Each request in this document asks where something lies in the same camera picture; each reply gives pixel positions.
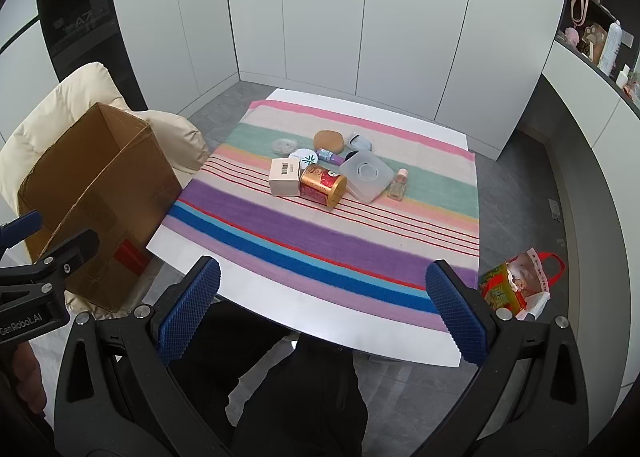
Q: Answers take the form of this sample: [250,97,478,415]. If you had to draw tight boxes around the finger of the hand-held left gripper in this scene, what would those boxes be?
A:
[0,211,43,253]
[0,229,99,298]

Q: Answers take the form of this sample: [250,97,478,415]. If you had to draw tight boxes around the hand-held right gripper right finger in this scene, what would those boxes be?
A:
[425,260,592,457]

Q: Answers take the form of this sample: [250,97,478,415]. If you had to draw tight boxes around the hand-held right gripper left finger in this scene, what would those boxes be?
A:
[54,256,236,457]

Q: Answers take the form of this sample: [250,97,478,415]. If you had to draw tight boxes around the brown cardboard box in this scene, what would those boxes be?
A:
[17,103,183,314]

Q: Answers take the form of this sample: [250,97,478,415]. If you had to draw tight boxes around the pale blue rounded container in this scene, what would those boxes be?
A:
[346,132,373,154]

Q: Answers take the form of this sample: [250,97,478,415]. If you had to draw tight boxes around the tan oval sponge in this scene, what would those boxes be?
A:
[313,130,344,154]

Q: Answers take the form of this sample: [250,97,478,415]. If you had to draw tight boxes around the person's left hand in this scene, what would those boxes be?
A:
[9,341,48,419]

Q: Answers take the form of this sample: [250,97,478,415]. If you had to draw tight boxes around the yellow green snack box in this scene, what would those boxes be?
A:
[479,264,521,310]

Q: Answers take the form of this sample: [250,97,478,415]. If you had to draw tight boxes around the red white plastic bag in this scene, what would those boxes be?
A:
[478,248,566,322]

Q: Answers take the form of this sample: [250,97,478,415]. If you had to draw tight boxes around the person's legs dark trousers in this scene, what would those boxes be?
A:
[165,302,371,457]

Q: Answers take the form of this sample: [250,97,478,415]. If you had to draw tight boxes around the small clear perfume bottle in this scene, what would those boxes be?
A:
[387,168,409,202]

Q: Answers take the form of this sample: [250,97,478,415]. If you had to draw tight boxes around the striped multicolour cloth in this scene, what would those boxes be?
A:
[159,99,482,334]

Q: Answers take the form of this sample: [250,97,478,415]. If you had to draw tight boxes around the small white box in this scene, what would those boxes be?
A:
[268,158,304,196]

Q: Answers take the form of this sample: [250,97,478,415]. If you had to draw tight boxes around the red gold can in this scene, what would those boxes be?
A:
[299,165,348,210]

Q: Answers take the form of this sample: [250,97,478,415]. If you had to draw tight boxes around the black built-in oven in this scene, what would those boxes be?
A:
[34,0,151,110]

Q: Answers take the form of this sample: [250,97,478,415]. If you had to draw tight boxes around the tall white bottle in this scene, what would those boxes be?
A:
[597,20,623,78]

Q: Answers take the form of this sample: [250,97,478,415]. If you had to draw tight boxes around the paw print pouch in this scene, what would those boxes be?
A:
[582,23,607,62]

